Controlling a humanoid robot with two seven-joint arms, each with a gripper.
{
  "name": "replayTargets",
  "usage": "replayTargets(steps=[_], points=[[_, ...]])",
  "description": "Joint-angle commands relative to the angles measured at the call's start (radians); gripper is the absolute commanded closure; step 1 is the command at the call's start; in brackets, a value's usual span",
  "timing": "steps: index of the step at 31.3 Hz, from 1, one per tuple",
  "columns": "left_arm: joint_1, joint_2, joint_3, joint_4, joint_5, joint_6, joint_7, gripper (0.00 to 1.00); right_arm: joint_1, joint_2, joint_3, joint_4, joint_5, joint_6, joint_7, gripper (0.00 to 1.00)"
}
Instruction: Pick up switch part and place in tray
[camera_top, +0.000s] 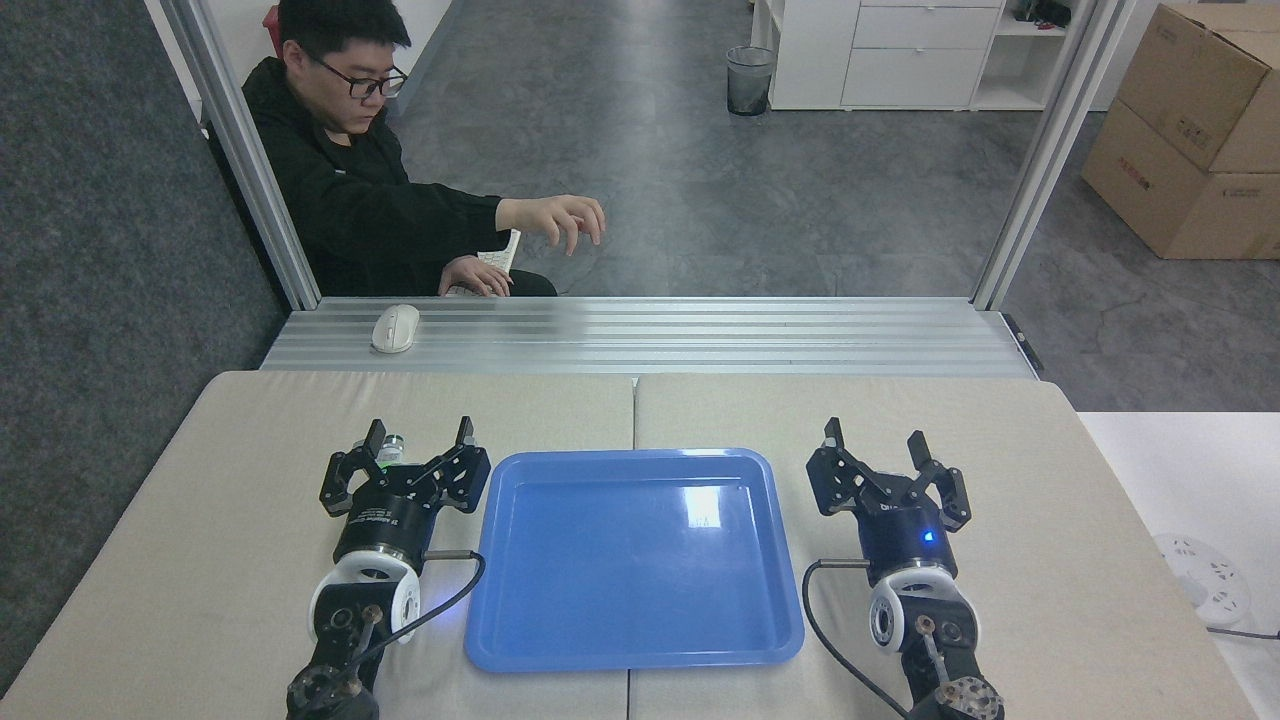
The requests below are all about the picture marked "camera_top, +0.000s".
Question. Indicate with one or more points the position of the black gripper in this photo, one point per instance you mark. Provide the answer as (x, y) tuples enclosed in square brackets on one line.
[(905, 540), (385, 520)]

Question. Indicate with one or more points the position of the green and silver switch part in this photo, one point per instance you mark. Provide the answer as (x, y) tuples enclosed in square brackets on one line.
[(392, 447)]

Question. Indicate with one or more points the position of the blue plastic tray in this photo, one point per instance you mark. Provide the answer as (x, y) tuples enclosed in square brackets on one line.
[(630, 570)]

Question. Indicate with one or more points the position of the person's right hand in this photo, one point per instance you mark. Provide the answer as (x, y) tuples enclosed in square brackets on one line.
[(478, 275)]

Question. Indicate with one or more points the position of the person's left hand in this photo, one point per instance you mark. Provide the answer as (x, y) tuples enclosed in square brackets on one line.
[(555, 218)]

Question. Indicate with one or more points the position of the white computer mouse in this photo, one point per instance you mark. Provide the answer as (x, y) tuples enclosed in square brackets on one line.
[(396, 328)]

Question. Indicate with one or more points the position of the grooved aluminium platform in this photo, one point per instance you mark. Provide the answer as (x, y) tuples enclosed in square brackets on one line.
[(700, 335)]

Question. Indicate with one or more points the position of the white keyboard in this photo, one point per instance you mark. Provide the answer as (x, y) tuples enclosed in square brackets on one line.
[(508, 250)]

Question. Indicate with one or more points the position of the person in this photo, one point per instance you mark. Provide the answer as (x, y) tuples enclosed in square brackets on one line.
[(340, 200)]

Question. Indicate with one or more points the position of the white power strip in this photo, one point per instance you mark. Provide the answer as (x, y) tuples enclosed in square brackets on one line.
[(1205, 580)]

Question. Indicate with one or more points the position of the black glasses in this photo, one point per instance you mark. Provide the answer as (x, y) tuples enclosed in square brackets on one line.
[(362, 84)]

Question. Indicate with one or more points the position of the large cardboard box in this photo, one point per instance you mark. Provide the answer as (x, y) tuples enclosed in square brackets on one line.
[(1160, 190)]

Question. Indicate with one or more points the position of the white drawer cabinet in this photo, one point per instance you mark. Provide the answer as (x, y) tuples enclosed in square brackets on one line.
[(900, 60)]

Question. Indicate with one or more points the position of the grey mesh waste bin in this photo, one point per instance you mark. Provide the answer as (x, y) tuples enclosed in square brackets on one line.
[(750, 80)]

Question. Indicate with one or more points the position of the red box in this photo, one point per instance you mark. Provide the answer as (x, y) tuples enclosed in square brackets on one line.
[(272, 30)]

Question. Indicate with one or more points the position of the black items on shelf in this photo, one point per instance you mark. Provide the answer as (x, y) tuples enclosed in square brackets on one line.
[(1045, 12)]

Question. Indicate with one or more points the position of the small cardboard box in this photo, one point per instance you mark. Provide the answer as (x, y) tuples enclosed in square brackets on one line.
[(1200, 90)]

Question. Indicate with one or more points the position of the black platform bracket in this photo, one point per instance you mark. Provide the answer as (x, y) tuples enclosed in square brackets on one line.
[(1025, 343)]

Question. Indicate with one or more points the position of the silver aluminium post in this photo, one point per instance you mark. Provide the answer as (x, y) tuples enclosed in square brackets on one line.
[(250, 160), (1045, 160)]

